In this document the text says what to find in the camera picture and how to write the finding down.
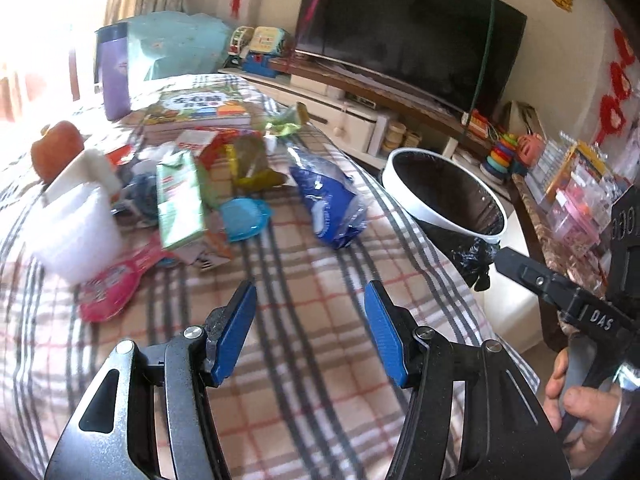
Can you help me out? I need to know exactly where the blue plastic bag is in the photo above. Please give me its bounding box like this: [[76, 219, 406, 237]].
[[286, 145, 368, 249]]

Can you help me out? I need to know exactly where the pink snack packet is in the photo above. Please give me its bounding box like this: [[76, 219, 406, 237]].
[[79, 237, 165, 323]]

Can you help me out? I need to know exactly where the person's right hand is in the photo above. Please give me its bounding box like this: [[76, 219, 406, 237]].
[[542, 349, 622, 471]]

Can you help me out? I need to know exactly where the rainbow stacking ring toy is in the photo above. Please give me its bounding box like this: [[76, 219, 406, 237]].
[[480, 133, 518, 183]]

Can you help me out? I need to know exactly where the red apple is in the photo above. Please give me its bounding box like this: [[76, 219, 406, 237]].
[[30, 120, 84, 184]]

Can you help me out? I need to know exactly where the red heart string decoration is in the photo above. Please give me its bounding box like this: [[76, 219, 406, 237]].
[[593, 26, 638, 145]]

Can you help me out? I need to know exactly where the teal cloth covered furniture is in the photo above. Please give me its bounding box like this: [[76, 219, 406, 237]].
[[127, 11, 233, 86]]

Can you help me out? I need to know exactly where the green carton box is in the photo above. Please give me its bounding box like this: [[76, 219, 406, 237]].
[[156, 150, 206, 250]]

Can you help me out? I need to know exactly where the pink plastic storage box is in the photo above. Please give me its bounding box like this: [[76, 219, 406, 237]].
[[547, 171, 612, 258]]

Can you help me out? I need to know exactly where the white TV cabinet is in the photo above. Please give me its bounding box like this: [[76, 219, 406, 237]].
[[224, 58, 510, 200]]

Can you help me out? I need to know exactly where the black flat television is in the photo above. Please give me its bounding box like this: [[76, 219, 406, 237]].
[[296, 0, 527, 116]]

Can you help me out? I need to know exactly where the purple water bottle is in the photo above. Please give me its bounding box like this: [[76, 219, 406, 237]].
[[94, 22, 131, 122]]

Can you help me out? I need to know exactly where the colourful children's book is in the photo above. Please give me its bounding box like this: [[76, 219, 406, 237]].
[[142, 87, 252, 132]]

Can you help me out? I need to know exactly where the white trash bin black bag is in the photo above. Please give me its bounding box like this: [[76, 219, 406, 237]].
[[381, 148, 508, 292]]

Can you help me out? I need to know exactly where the blue round plastic lid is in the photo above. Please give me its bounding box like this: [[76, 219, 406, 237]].
[[219, 197, 271, 243]]

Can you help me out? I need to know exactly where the white foam fruit net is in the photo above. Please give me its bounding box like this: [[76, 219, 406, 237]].
[[26, 148, 122, 286]]

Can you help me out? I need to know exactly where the marble side counter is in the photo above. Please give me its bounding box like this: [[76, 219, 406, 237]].
[[506, 176, 606, 351]]

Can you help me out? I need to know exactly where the red toy telephone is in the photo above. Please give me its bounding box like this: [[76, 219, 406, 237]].
[[461, 108, 490, 140]]

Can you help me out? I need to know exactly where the yellow green snack wrapper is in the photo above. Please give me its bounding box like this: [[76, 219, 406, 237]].
[[226, 134, 288, 193]]

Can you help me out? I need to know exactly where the red white small box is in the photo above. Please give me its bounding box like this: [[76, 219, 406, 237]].
[[176, 127, 238, 169]]

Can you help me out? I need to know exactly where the plaid blanket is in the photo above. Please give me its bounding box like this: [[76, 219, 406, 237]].
[[1, 119, 494, 479]]

